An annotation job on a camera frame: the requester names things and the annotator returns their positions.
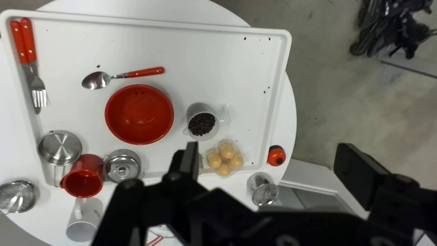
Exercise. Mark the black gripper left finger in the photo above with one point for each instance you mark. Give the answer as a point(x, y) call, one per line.
point(182, 175)

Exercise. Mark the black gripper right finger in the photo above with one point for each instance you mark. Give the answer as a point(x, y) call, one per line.
point(363, 179)

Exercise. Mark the small dark cup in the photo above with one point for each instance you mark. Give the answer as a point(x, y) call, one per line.
point(201, 123)

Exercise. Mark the small steel bowl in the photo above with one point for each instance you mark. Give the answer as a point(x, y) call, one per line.
point(121, 165)
point(15, 195)

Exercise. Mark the white cloth with red stripes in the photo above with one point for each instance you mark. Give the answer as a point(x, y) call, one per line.
point(157, 234)

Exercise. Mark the red bowl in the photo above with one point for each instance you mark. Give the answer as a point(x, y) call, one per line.
point(138, 113)

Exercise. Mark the small orange round shaker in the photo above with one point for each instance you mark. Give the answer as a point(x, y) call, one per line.
point(276, 156)

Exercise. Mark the red mug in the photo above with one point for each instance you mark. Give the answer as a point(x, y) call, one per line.
point(83, 179)

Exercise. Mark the white mug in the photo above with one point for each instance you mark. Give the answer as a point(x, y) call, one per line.
point(83, 223)

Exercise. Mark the white plastic tray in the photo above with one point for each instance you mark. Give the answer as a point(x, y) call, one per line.
point(218, 59)

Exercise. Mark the steel cup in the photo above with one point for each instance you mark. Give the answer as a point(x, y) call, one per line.
point(59, 148)

